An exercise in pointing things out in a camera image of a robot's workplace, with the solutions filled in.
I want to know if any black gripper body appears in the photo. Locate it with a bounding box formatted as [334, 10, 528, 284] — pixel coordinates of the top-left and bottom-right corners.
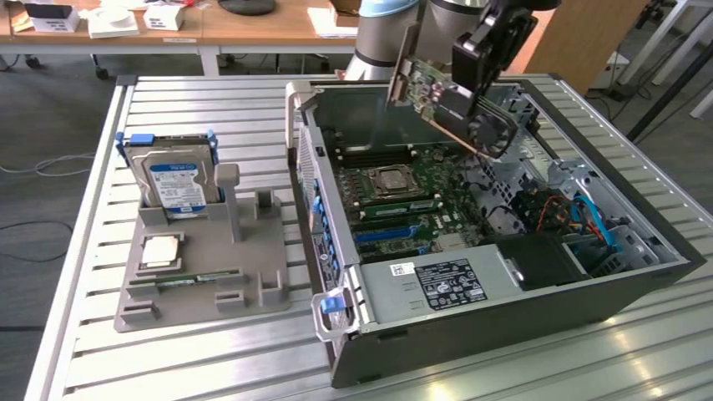
[483, 0, 563, 18]

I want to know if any green black graphics card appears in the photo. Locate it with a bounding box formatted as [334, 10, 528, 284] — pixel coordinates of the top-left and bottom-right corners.
[384, 21, 519, 160]

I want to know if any wooden cabinet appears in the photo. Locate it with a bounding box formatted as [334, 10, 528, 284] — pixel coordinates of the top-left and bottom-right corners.
[492, 0, 652, 96]

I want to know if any white floor device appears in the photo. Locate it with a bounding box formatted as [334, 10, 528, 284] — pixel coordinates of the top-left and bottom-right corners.
[588, 50, 632, 91]

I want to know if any silver perforated disk bay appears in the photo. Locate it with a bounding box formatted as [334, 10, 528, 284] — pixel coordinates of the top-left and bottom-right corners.
[476, 119, 562, 197]

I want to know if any white paper stack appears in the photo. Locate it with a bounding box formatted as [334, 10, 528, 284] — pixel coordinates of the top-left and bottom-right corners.
[308, 7, 359, 39]

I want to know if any brown cardboard box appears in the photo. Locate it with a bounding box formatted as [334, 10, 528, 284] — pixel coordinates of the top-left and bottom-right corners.
[327, 0, 364, 27]

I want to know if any black RAM slot bank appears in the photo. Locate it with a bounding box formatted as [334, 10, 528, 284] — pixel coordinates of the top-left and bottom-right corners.
[332, 144, 418, 169]

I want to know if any black slanted pole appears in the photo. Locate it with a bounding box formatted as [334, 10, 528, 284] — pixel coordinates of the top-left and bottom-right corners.
[627, 37, 713, 141]

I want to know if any CPU socket with metal cover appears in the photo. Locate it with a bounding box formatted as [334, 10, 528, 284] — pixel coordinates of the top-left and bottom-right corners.
[364, 164, 426, 202]

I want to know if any installed green RAM stick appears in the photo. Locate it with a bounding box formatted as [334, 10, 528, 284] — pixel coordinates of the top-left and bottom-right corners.
[360, 198, 446, 221]

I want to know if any black expansion slot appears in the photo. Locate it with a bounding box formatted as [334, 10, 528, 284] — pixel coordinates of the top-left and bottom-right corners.
[354, 216, 418, 230]

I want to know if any silver chipset heatsink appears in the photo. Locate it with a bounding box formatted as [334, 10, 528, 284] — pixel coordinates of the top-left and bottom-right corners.
[438, 234, 471, 253]

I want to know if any blue expansion slot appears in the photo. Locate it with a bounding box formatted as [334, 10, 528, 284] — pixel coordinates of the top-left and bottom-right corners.
[354, 225, 423, 245]

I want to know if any black round stand base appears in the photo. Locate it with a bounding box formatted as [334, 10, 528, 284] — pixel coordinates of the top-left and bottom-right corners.
[216, 0, 279, 17]

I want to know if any black plastic housing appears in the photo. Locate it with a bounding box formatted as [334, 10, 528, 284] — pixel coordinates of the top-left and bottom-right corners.
[494, 232, 594, 292]

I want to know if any grey power supply unit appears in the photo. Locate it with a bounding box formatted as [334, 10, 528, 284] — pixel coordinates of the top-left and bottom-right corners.
[356, 244, 526, 326]

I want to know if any white labelled cardboard box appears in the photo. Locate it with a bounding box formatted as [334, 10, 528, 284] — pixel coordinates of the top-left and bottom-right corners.
[143, 3, 187, 32]

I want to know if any hard disk in blue caddy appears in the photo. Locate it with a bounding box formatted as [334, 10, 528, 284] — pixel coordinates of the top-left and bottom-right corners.
[115, 129, 220, 221]

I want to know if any grey parts rack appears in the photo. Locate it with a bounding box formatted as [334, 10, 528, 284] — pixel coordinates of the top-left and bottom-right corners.
[114, 163, 296, 334]

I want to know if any white box with round part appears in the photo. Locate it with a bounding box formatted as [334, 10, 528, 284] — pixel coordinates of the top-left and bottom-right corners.
[86, 4, 139, 40]

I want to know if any black open PC case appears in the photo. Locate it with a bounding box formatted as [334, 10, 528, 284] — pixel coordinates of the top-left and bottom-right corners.
[283, 74, 710, 389]

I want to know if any silver CPU chip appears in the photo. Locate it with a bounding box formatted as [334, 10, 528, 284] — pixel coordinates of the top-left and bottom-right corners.
[139, 236, 184, 269]

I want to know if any loose green RAM stick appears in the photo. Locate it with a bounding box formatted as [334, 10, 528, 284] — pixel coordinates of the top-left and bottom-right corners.
[151, 269, 242, 289]

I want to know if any white box black top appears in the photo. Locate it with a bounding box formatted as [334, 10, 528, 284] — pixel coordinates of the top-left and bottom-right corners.
[29, 3, 81, 33]

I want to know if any brown cardboard piece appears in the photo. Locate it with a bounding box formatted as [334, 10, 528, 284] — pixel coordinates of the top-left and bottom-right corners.
[6, 7, 37, 33]

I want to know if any grey case handle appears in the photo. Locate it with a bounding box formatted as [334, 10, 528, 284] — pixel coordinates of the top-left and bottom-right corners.
[310, 266, 362, 343]
[283, 80, 316, 150]

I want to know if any black wire bundle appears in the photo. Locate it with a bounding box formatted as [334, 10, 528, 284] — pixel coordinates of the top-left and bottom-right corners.
[466, 156, 562, 235]

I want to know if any white table frame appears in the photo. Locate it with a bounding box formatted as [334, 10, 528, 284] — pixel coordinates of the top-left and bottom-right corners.
[615, 0, 713, 119]

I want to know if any orange wire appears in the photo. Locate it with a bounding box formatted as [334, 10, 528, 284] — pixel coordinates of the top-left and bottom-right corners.
[540, 195, 576, 231]

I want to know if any blue wire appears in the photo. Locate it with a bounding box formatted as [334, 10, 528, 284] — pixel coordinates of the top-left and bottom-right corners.
[571, 192, 623, 254]

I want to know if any wooden desk white frame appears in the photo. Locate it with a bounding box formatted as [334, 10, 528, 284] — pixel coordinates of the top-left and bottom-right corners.
[200, 0, 512, 77]
[0, 0, 206, 79]

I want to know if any grey floor cable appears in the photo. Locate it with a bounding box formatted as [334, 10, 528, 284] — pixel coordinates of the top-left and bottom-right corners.
[0, 150, 98, 175]

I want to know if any black floor cable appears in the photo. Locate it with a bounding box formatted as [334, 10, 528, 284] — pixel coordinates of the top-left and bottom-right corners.
[0, 220, 73, 236]

